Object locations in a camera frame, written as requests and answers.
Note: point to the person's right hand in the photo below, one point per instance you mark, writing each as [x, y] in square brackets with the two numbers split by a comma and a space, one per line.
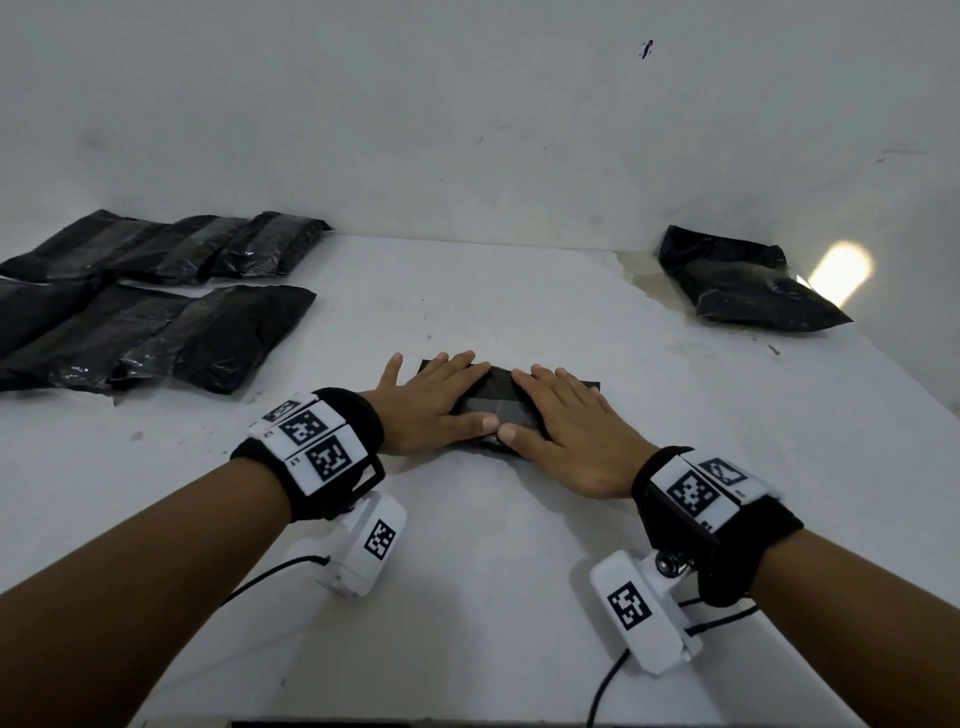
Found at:
[592, 450]

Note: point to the person's left hand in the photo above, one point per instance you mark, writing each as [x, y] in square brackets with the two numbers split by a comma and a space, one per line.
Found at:
[420, 412]

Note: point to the black packet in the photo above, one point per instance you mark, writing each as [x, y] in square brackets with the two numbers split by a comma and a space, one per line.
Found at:
[270, 244]
[232, 337]
[499, 382]

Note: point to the row of black plastic packets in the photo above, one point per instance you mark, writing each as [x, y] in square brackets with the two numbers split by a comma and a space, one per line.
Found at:
[750, 292]

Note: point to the crinkled black plastic bag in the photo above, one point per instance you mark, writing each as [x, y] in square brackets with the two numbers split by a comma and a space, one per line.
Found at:
[172, 251]

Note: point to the glossy black plastic bag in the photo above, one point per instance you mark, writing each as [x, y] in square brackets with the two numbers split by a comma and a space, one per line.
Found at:
[90, 341]

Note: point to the person's right forearm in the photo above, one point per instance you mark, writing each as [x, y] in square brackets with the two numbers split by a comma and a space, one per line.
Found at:
[870, 630]

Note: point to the person's left forearm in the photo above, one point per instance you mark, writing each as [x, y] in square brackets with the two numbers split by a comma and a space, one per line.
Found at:
[127, 607]

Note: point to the black left wristband with markers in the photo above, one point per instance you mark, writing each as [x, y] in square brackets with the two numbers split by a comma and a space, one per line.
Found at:
[360, 420]

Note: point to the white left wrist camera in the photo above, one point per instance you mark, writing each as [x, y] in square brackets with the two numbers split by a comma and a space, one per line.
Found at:
[352, 570]

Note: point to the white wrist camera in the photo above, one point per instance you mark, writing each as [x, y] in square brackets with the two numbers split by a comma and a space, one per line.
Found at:
[352, 570]
[652, 637]

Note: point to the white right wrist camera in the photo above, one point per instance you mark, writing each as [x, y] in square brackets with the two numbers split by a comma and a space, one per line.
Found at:
[652, 637]

